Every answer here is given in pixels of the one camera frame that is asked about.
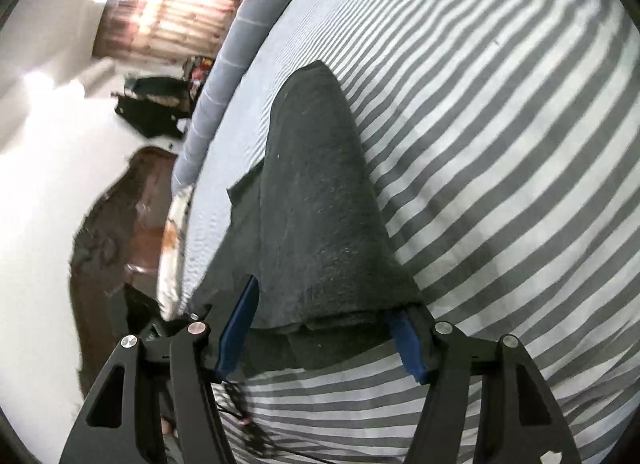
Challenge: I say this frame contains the floral pillow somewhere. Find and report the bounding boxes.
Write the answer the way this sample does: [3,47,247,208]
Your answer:
[156,186,196,319]

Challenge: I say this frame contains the carved dark wooden headboard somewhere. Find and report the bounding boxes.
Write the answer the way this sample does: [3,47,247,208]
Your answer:
[69,146,181,385]

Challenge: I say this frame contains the black cable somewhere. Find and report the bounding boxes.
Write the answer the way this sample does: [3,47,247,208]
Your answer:
[220,379,282,461]

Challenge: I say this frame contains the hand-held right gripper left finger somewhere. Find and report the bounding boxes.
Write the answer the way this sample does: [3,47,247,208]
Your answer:
[59,274,261,464]

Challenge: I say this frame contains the cluttered desk items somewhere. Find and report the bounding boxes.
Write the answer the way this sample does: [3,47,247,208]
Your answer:
[182,56,217,95]

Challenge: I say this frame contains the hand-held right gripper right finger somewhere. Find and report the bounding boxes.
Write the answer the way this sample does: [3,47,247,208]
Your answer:
[385,304,583,464]

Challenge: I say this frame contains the rolled grey checked duvet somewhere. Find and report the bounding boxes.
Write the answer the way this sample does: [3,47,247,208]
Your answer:
[171,0,328,195]

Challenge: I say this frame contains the dark grey hanging jacket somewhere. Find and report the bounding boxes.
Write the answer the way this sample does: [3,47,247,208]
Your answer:
[124,74,195,105]

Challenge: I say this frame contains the grey white striped bed sheet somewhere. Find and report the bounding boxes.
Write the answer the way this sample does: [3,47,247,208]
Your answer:
[177,0,640,464]

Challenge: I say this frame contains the black hanging coat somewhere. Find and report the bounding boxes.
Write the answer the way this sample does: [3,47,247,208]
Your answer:
[115,92,187,141]

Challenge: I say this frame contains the patterned beige window curtain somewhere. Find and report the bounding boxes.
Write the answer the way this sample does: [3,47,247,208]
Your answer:
[92,0,256,64]

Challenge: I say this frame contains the dark grey denim pants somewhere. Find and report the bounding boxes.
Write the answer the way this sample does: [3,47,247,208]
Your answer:
[227,61,426,372]

